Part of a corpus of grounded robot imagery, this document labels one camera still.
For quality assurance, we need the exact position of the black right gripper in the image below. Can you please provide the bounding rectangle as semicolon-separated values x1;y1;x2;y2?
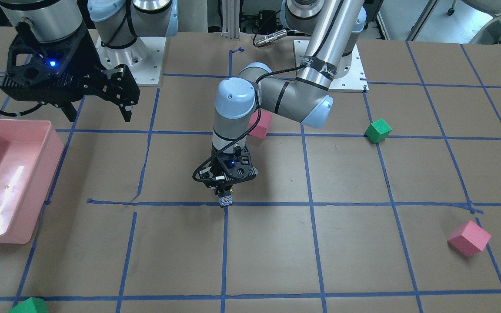
0;22;140;123

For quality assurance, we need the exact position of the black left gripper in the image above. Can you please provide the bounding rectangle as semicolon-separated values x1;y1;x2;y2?
198;146;258;197

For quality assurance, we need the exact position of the pink cube near centre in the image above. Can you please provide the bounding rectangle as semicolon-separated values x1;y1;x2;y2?
248;110;273;139

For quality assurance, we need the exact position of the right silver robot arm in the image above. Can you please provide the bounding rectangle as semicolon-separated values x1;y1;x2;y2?
0;0;178;122

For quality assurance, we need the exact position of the pink cube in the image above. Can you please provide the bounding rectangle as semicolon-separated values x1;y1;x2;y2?
248;110;273;139
448;220;492;257

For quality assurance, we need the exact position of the green cube by bin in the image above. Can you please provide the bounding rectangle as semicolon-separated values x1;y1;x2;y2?
8;297;49;313

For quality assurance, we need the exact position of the silver metal cylinder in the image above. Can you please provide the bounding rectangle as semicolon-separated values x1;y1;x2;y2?
253;29;287;47

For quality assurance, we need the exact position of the aluminium frame post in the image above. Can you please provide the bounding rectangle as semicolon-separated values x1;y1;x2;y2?
219;0;241;41

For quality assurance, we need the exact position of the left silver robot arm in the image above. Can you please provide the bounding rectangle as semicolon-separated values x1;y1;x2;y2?
192;0;364;197

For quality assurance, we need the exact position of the green cube centre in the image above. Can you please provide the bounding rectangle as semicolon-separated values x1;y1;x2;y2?
364;119;392;144

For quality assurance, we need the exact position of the blue black push button switch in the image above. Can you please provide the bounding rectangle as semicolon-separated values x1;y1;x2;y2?
218;194;233;208

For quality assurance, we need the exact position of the pink cube far side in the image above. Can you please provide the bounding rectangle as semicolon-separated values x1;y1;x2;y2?
448;220;492;257

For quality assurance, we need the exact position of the pink plastic bin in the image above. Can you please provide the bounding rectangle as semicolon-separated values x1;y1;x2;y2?
0;119;64;244

